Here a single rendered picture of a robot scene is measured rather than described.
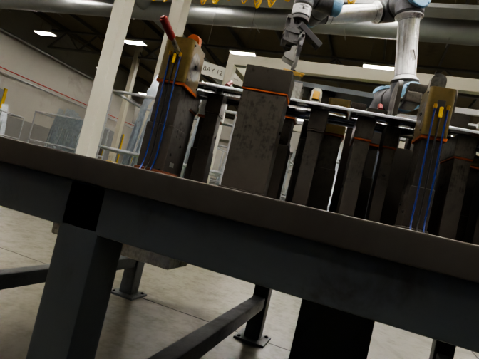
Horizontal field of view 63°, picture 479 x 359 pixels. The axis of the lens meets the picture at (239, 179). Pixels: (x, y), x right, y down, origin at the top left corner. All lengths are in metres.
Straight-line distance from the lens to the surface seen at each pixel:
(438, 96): 1.02
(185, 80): 1.04
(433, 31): 13.41
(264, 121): 0.99
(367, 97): 1.51
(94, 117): 4.83
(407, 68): 1.82
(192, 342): 1.30
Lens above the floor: 0.69
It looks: 3 degrees up
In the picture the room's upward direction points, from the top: 13 degrees clockwise
